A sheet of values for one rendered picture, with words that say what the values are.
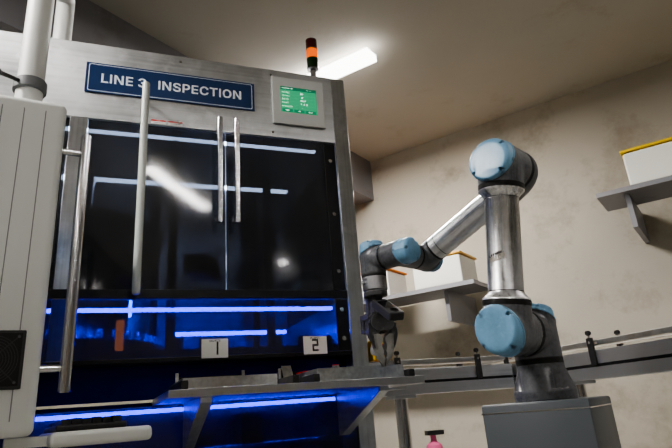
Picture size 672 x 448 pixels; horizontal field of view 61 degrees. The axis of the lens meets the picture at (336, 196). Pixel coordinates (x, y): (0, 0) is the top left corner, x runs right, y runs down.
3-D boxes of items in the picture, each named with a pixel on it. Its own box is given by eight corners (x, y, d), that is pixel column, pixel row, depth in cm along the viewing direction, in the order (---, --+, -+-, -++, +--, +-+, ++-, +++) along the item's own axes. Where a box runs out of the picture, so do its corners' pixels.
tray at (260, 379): (168, 398, 181) (169, 386, 182) (250, 393, 190) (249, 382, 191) (182, 392, 151) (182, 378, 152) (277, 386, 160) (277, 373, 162)
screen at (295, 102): (272, 123, 221) (270, 76, 228) (325, 129, 228) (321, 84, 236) (273, 122, 219) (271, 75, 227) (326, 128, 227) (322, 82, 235)
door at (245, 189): (226, 290, 193) (225, 133, 214) (345, 290, 208) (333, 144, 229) (227, 289, 192) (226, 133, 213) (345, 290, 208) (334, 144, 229)
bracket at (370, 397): (339, 435, 188) (336, 393, 192) (347, 434, 189) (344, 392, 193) (384, 435, 158) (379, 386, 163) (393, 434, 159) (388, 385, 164)
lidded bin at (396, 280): (410, 300, 468) (407, 273, 476) (390, 295, 442) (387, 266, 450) (368, 308, 488) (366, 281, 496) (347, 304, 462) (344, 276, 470)
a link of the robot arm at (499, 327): (548, 358, 138) (533, 145, 152) (518, 357, 128) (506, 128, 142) (502, 356, 146) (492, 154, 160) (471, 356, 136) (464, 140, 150)
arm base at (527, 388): (585, 397, 144) (576, 356, 148) (570, 398, 132) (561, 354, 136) (525, 401, 152) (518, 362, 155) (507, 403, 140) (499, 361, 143)
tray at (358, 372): (283, 389, 183) (283, 378, 184) (358, 385, 192) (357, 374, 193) (317, 381, 153) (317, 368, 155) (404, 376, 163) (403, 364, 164)
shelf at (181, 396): (152, 406, 178) (152, 399, 179) (358, 392, 203) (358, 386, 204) (168, 398, 137) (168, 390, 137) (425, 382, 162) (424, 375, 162)
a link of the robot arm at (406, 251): (427, 239, 170) (397, 247, 177) (403, 233, 162) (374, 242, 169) (430, 265, 167) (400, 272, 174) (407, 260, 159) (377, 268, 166)
